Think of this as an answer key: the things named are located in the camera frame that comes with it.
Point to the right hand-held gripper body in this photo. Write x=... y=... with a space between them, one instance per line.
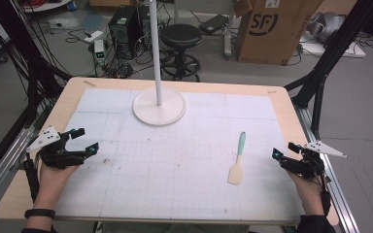
x=309 y=163

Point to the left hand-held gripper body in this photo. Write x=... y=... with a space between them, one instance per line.
x=56 y=157

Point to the person's right hand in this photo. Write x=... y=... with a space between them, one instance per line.
x=309 y=191

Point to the person's left hand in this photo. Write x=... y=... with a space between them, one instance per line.
x=53 y=184

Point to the black wristband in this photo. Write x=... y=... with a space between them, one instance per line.
x=39 y=213

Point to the white lamp stand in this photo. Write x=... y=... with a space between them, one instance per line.
x=158 y=110

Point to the white device with green display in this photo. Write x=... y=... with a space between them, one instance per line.
x=99 y=51

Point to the white grid mat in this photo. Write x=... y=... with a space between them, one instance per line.
x=175 y=168

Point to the white power strip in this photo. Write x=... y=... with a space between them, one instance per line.
x=93 y=36

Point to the white flat board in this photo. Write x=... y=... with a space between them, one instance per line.
x=333 y=48

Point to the black computer tower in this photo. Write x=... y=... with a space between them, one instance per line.
x=124 y=29

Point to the brown cardboard box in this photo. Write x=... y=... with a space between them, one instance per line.
x=272 y=35

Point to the grey plastic cover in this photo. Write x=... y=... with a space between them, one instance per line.
x=327 y=26

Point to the white stand leg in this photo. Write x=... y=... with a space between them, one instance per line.
x=228 y=32

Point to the black round stool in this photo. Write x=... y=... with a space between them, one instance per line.
x=180 y=35

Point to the black flat laptop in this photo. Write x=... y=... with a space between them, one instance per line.
x=213 y=24

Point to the aluminium rail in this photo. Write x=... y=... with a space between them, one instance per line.
x=336 y=191
x=3 y=161

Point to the black metal frame stand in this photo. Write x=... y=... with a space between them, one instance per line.
x=333 y=45
x=22 y=51

